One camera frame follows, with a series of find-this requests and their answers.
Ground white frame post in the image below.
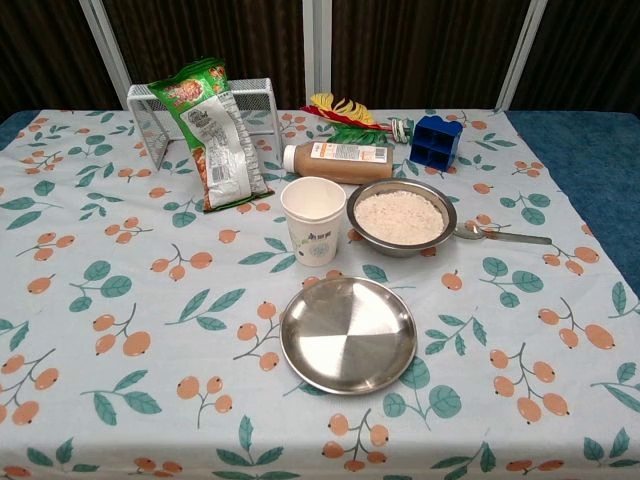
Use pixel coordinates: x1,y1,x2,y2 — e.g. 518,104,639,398
493,0,549,113
79,0,133,110
302,0,334,110

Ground blue plastic block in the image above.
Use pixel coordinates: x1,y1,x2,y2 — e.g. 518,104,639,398
408,115,461,167

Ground colourful artificial leaves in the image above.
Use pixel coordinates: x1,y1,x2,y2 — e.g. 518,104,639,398
300,92,396,145

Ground brown drink bottle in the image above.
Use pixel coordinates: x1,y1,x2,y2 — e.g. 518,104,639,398
282,140,395,179

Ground white wire mesh rack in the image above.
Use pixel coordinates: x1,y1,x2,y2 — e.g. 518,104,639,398
126,76,284,172

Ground metal bowl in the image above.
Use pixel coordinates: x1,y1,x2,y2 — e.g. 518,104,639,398
346,179,459,259

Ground round metal plate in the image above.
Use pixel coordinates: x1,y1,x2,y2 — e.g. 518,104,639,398
279,276,418,396

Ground green snack bag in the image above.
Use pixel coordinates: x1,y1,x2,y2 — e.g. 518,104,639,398
147,57,275,215

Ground floral printed tablecloth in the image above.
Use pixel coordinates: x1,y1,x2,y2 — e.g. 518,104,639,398
0,108,640,480

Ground metal spoon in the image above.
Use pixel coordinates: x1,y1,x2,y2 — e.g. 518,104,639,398
453,221,553,246

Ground striped bangle rings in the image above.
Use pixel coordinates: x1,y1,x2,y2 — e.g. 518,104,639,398
389,118,415,145

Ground white paper cup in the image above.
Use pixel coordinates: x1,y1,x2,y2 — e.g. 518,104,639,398
279,176,348,268

